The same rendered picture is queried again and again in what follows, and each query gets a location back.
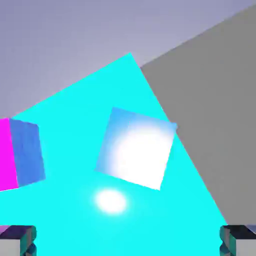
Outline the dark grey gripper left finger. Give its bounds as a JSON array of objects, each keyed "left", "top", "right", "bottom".
[{"left": 0, "top": 224, "right": 38, "bottom": 256}]

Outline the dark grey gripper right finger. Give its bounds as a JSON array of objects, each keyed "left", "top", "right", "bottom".
[{"left": 219, "top": 224, "right": 256, "bottom": 256}]

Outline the small magenta cube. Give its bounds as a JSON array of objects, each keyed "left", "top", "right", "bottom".
[{"left": 0, "top": 117, "right": 47, "bottom": 192}]

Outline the small blue cube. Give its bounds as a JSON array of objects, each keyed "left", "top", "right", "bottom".
[{"left": 93, "top": 106, "right": 178, "bottom": 191}]

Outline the large cyan box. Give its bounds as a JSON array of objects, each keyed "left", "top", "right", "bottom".
[{"left": 0, "top": 52, "right": 229, "bottom": 256}]

